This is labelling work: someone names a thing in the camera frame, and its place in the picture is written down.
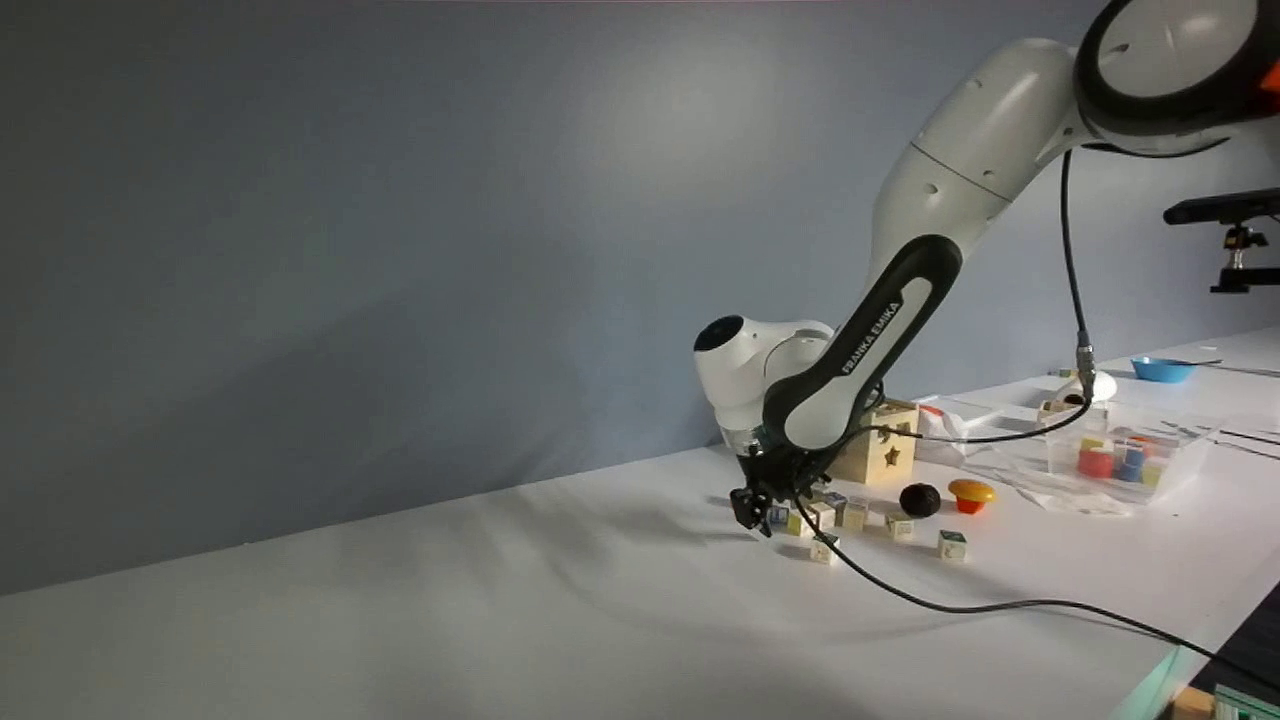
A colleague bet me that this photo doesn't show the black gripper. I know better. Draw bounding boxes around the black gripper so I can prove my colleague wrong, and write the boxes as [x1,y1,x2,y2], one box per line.
[727,449,802,531]

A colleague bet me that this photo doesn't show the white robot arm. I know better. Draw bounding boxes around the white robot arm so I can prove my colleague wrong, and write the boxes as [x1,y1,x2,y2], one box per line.
[691,0,1280,529]

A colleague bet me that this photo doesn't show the yellow letter cube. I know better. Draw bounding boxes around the yellow letter cube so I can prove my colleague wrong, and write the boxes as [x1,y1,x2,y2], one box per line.
[780,508,814,540]

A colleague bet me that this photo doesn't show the front centre letter cube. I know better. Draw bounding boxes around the front centre letter cube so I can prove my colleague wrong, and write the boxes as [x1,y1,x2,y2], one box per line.
[802,540,840,567]

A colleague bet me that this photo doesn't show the white letter cube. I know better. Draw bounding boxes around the white letter cube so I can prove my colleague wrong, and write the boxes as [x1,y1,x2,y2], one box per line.
[847,505,888,531]

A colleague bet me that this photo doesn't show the small beige letter cube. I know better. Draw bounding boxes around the small beige letter cube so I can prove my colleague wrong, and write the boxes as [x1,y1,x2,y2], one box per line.
[885,518,915,544]

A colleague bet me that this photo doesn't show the front right letter cube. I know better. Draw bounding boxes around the front right letter cube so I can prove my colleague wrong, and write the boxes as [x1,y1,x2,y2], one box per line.
[935,529,967,559]

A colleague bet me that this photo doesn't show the wooden shape sorter box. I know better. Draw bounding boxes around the wooden shape sorter box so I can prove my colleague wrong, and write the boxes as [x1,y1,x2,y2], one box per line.
[834,401,919,490]

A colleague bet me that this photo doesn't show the black round toy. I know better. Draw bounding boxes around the black round toy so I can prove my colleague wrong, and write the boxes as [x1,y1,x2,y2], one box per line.
[901,486,942,518]

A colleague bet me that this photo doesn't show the orange red toy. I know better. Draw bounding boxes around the orange red toy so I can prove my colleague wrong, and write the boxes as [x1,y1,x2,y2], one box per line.
[949,475,995,518]

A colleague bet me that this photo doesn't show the red block in container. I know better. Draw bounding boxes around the red block in container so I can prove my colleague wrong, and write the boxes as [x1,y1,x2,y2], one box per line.
[1078,441,1116,482]

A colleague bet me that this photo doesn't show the white round device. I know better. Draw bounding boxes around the white round device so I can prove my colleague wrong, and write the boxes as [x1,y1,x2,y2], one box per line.
[1045,372,1120,407]

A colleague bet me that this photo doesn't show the clear plastic container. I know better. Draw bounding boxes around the clear plastic container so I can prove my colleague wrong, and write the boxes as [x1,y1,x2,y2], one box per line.
[1032,407,1210,505]

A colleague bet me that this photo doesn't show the blue block in container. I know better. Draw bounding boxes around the blue block in container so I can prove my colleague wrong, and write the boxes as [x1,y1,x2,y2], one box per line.
[1116,449,1150,486]

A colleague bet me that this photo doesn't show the blue bowl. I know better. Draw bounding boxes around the blue bowl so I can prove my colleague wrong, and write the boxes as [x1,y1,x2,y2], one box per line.
[1132,357,1197,383]

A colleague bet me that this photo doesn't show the wooden block bottom corner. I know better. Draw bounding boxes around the wooden block bottom corner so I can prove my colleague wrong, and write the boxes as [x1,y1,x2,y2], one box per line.
[1172,688,1216,720]

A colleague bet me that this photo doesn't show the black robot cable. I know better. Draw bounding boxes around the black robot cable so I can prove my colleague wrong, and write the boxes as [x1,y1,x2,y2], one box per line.
[793,146,1280,674]

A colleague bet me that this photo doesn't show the black camera stand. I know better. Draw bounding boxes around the black camera stand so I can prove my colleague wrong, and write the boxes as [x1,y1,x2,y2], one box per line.
[1164,189,1280,292]

